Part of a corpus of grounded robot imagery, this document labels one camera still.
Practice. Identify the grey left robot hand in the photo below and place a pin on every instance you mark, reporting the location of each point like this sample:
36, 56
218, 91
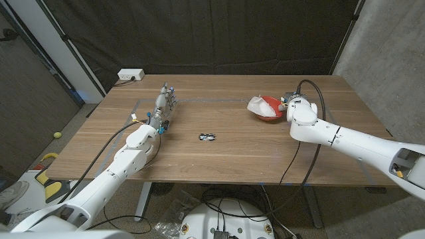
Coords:
162, 103

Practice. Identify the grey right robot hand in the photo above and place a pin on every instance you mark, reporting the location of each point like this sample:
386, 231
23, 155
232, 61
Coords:
295, 96

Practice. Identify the red bowl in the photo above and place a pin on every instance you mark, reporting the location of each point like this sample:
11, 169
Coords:
274, 104

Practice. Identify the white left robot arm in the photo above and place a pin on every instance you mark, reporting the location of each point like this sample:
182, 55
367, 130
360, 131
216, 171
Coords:
106, 179

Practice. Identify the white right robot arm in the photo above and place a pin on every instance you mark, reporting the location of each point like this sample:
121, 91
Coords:
358, 142

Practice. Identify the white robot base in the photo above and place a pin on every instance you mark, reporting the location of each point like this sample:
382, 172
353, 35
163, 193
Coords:
229, 215

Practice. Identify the white power strip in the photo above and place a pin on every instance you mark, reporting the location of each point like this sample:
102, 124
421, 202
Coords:
131, 74

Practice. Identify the black backdrop curtain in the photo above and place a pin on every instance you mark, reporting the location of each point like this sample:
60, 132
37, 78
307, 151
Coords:
199, 33

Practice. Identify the black backdrop stand pole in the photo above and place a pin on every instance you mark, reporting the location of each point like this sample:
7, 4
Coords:
71, 49
347, 34

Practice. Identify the black round floor object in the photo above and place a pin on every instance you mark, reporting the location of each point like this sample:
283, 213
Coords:
162, 188

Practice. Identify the white table leg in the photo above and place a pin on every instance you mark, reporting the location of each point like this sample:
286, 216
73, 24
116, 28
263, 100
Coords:
143, 199

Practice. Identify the yellow-green tennis ball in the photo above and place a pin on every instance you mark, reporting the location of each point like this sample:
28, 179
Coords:
57, 135

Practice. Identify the grey table leg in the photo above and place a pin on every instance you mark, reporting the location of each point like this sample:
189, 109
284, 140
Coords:
312, 206

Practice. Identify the clear plastic bag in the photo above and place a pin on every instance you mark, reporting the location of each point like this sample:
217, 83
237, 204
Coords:
172, 215

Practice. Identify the white floor board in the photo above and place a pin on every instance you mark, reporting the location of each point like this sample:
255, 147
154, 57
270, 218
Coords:
30, 202

